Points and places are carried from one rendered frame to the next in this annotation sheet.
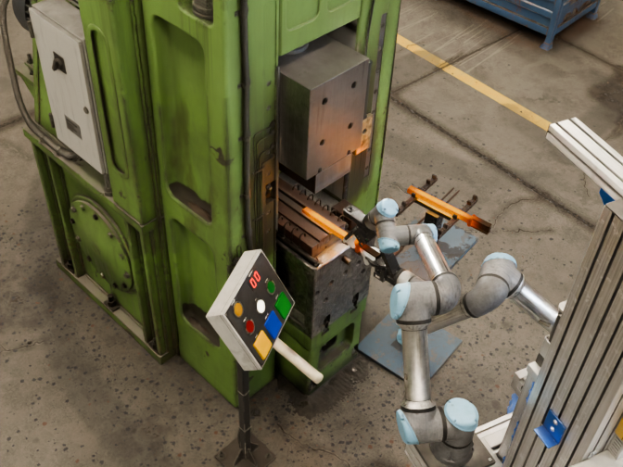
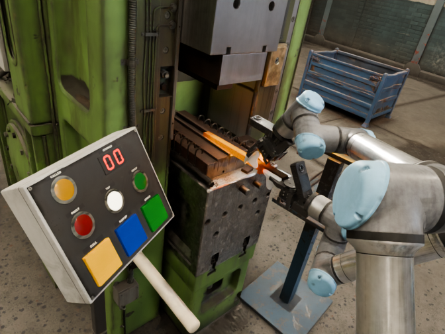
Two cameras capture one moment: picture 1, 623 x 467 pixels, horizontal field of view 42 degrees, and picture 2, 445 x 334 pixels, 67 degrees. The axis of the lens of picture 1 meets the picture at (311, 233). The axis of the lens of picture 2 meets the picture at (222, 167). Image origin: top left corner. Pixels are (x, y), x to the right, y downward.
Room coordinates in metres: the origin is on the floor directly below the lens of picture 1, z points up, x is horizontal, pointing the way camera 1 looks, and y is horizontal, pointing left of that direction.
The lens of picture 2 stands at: (1.28, -0.08, 1.60)
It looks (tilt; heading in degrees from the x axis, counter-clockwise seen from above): 31 degrees down; 1
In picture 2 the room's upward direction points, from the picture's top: 9 degrees clockwise
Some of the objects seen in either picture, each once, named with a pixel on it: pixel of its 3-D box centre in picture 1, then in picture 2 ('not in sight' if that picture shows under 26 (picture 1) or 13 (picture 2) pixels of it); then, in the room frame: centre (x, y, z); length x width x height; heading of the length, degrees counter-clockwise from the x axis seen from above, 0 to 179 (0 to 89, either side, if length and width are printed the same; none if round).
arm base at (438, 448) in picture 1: (453, 439); not in sight; (1.52, -0.53, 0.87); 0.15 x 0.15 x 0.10
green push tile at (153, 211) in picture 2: (282, 305); (153, 213); (1.97, 0.10, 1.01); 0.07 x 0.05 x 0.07; 162
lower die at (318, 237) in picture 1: (293, 214); (194, 140); (2.53, 0.08, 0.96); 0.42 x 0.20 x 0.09; 47
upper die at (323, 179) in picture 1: (295, 148); (203, 51); (2.53, 0.08, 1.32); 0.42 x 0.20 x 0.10; 47
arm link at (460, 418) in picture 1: (457, 421); not in sight; (1.52, -0.52, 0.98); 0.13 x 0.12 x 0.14; 100
